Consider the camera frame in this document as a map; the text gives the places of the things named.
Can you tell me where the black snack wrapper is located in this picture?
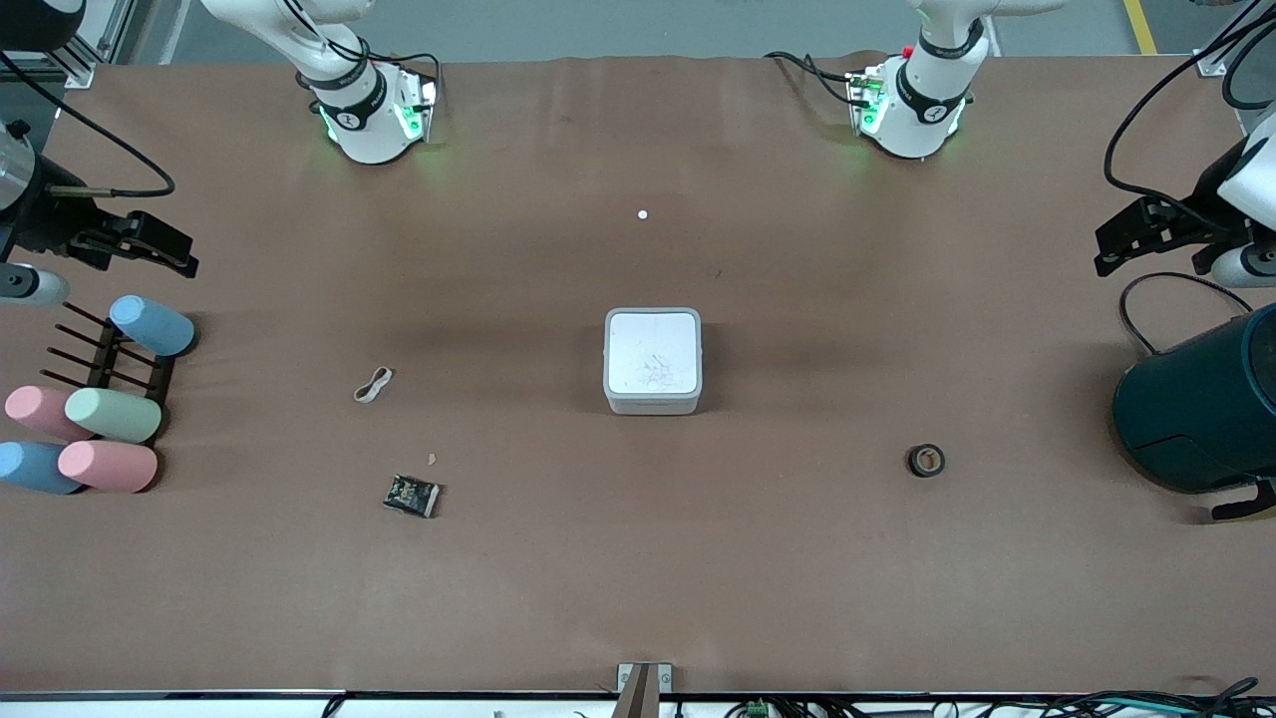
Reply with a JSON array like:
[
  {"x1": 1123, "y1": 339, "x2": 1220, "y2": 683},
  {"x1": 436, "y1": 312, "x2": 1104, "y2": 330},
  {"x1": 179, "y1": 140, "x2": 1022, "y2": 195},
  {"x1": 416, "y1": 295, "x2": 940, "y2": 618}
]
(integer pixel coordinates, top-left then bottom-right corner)
[{"x1": 383, "y1": 475, "x2": 441, "y2": 520}]

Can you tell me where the white square trash bin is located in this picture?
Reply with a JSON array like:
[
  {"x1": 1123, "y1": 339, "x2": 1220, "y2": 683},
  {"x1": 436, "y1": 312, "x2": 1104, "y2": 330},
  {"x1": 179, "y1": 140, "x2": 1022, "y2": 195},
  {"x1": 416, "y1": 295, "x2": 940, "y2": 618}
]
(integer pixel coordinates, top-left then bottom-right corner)
[{"x1": 603, "y1": 307, "x2": 704, "y2": 417}]

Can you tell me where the left arm base control board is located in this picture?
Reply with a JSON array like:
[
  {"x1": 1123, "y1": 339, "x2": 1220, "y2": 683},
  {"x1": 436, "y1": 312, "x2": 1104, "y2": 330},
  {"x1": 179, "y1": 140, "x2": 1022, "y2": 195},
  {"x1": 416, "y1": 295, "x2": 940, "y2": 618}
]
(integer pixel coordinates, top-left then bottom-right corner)
[{"x1": 845, "y1": 62, "x2": 890, "y2": 136}]

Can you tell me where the right arm base control board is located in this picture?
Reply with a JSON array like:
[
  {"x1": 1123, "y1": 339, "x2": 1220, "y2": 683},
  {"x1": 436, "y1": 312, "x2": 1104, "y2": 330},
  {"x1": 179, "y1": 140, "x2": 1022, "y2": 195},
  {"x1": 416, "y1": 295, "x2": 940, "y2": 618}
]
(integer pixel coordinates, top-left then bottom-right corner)
[{"x1": 397, "y1": 68, "x2": 442, "y2": 144}]

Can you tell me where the blue plastic cup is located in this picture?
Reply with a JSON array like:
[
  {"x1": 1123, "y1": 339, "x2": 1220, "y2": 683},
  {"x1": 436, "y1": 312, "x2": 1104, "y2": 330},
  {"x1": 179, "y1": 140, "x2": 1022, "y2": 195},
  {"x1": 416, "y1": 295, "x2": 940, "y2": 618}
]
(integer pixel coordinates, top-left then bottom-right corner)
[
  {"x1": 0, "y1": 442, "x2": 86, "y2": 496},
  {"x1": 109, "y1": 295, "x2": 197, "y2": 358}
]

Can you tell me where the black cup rack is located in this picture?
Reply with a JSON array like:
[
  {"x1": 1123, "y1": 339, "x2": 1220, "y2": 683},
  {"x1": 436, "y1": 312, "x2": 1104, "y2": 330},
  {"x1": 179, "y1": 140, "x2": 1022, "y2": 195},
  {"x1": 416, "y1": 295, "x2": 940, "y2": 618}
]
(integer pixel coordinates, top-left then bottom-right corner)
[{"x1": 40, "y1": 301, "x2": 177, "y2": 445}]

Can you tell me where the green plastic cup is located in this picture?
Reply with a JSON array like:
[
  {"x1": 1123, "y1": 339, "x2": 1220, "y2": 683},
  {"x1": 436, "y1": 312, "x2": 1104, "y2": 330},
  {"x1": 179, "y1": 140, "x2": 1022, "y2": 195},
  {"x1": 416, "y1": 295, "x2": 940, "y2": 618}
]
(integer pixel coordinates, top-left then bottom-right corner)
[{"x1": 65, "y1": 388, "x2": 163, "y2": 445}]

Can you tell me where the dark teal cylindrical appliance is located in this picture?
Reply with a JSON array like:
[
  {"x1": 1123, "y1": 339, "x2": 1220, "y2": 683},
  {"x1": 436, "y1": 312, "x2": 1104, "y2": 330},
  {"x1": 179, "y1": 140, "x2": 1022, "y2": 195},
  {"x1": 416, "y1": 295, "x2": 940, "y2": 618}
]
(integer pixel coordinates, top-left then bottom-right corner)
[{"x1": 1113, "y1": 304, "x2": 1276, "y2": 522}]

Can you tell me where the pink plastic cup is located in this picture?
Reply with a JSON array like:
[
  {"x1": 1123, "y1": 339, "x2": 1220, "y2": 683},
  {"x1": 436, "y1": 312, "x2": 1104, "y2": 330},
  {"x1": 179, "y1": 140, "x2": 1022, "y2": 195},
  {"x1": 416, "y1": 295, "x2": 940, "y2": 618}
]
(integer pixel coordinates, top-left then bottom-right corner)
[
  {"x1": 58, "y1": 440, "x2": 160, "y2": 494},
  {"x1": 4, "y1": 386, "x2": 96, "y2": 443}
]

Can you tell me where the brown paper table cover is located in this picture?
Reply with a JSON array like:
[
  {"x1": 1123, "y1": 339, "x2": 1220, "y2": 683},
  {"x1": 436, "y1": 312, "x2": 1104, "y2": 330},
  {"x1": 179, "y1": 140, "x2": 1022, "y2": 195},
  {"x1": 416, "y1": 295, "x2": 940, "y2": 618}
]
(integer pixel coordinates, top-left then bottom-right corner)
[{"x1": 0, "y1": 50, "x2": 1276, "y2": 696}]

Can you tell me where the black appliance cable loop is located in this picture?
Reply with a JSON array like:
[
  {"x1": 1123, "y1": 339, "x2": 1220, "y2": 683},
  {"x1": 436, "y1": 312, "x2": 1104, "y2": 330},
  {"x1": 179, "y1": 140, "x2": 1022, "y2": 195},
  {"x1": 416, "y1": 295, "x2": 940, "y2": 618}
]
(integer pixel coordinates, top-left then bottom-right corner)
[{"x1": 1118, "y1": 271, "x2": 1254, "y2": 356}]

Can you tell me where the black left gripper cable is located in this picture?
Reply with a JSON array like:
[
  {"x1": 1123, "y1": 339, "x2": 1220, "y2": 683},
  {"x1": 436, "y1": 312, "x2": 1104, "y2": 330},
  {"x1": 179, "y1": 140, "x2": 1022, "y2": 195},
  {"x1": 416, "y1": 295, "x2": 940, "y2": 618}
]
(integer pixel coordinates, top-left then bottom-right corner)
[{"x1": 1104, "y1": 0, "x2": 1276, "y2": 236}]

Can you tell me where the aluminium frame profile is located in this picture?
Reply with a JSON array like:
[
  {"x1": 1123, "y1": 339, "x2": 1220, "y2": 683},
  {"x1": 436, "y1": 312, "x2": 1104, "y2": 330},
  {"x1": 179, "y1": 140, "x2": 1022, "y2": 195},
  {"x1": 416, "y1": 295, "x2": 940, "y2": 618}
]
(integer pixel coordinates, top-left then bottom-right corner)
[
  {"x1": 1193, "y1": 0, "x2": 1276, "y2": 79},
  {"x1": 0, "y1": 0, "x2": 136, "y2": 91}
]

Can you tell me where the black right arm base cable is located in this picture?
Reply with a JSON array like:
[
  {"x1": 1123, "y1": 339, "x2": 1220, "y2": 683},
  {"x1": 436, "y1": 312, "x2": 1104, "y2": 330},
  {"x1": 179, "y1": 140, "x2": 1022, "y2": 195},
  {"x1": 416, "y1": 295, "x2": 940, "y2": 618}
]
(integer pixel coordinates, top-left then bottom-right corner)
[{"x1": 277, "y1": 0, "x2": 442, "y2": 111}]

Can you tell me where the black arm base cable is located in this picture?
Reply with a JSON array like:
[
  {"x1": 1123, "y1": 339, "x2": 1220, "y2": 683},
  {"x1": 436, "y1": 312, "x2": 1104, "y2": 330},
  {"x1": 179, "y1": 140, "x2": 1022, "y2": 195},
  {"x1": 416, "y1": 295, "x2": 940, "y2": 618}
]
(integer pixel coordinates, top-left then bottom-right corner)
[
  {"x1": 277, "y1": 0, "x2": 442, "y2": 111},
  {"x1": 766, "y1": 50, "x2": 860, "y2": 107}
]

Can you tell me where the black left arm base cable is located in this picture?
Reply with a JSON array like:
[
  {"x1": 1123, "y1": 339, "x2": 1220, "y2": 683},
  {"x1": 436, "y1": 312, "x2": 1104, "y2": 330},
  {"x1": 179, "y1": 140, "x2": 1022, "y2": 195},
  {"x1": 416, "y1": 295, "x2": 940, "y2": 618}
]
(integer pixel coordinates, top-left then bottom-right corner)
[{"x1": 766, "y1": 50, "x2": 860, "y2": 107}]

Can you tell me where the black cable under table edge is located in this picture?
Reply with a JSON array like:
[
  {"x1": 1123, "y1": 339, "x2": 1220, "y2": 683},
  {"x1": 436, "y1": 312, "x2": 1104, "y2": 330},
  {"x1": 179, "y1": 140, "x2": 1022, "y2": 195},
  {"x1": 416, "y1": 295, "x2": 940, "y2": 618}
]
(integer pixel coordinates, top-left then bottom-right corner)
[{"x1": 1032, "y1": 678, "x2": 1276, "y2": 718}]

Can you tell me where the teal cable under table edge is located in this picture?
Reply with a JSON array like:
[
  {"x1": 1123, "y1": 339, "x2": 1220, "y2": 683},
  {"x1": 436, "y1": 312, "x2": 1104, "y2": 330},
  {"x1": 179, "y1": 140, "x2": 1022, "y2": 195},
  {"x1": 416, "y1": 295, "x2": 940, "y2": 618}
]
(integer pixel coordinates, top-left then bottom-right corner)
[{"x1": 1092, "y1": 696, "x2": 1192, "y2": 715}]

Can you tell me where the metal table edge bracket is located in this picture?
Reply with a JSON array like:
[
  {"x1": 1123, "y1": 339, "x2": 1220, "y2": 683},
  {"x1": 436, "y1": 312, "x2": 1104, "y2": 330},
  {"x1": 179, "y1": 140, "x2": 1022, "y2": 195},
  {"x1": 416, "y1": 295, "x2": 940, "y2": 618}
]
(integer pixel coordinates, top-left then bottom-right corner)
[{"x1": 616, "y1": 662, "x2": 673, "y2": 718}]

